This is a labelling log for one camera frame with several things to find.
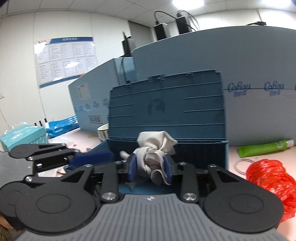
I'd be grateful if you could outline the grey cloth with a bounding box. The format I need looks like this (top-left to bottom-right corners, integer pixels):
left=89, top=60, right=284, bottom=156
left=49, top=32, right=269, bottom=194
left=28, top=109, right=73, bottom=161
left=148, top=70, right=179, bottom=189
left=133, top=131, right=178, bottom=185

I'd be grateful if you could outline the large blue-grey Cobou carton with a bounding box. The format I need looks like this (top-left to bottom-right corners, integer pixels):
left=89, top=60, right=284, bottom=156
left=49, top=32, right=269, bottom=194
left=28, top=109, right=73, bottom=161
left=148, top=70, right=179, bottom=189
left=133, top=26, right=295, bottom=146

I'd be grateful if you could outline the wall notice poster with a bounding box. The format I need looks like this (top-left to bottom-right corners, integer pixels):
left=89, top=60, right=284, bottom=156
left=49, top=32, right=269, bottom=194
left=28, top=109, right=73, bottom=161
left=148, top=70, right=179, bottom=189
left=34, top=37, right=98, bottom=88

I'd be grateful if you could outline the blue plastic package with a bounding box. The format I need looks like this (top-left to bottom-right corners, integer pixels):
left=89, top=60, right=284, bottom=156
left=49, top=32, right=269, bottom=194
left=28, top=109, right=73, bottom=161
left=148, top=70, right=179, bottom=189
left=46, top=115, right=79, bottom=138

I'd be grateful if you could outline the red plastic bag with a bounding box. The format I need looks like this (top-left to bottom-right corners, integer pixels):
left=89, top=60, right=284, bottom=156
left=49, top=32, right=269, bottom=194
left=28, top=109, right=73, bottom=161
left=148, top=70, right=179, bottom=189
left=246, top=159, right=296, bottom=222

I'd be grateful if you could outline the green tube white cap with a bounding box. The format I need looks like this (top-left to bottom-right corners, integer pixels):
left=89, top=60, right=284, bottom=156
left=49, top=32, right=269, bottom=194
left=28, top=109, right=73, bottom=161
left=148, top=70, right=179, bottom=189
left=238, top=140, right=295, bottom=158

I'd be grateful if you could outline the person left hand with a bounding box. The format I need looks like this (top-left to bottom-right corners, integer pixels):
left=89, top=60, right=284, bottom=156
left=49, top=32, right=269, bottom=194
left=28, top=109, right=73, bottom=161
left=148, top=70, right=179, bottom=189
left=0, top=215, right=13, bottom=241

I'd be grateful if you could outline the white rubber band loop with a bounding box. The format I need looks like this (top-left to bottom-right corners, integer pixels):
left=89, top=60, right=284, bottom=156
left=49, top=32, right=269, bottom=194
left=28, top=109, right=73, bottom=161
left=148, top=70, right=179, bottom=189
left=234, top=158, right=255, bottom=176

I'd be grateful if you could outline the black power adapter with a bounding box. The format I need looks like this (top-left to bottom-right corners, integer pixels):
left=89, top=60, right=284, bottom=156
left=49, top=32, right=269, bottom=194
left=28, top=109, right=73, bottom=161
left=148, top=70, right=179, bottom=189
left=175, top=10, right=200, bottom=35
left=154, top=11, right=176, bottom=41
left=122, top=32, right=136, bottom=57

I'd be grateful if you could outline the blue container storage box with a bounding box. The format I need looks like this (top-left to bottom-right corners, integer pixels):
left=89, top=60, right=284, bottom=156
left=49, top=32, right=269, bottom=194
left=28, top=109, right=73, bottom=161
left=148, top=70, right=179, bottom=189
left=89, top=70, right=228, bottom=199

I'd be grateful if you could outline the teal tissue box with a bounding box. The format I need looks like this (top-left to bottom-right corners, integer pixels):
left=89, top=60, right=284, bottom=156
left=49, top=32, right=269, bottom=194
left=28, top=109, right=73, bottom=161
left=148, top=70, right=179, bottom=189
left=1, top=125, right=49, bottom=151

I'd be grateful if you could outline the small blue-grey carton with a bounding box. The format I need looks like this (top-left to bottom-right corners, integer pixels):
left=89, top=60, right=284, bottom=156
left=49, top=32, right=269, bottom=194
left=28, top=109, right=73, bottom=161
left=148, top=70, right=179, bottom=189
left=68, top=57, right=137, bottom=133

